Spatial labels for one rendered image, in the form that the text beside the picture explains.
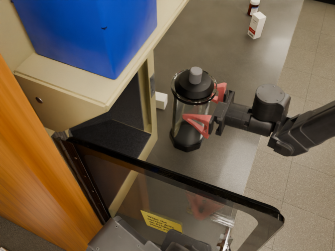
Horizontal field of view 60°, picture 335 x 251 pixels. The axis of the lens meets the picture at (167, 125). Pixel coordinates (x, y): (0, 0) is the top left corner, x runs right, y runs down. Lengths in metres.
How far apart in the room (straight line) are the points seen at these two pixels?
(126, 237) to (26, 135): 0.15
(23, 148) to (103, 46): 0.11
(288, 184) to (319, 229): 0.30
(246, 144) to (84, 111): 0.71
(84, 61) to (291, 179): 1.86
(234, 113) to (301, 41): 2.43
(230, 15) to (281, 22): 0.23
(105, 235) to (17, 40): 0.22
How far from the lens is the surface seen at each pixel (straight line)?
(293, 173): 2.10
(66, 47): 0.31
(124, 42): 0.29
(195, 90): 0.65
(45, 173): 0.29
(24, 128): 0.24
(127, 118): 0.85
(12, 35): 0.34
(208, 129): 0.68
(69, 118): 0.34
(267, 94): 0.64
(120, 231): 0.33
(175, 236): 0.43
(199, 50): 1.24
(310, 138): 0.64
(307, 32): 3.21
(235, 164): 0.91
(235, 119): 0.69
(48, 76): 0.32
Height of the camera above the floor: 1.72
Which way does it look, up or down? 54 degrees down
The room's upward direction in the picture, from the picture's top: straight up
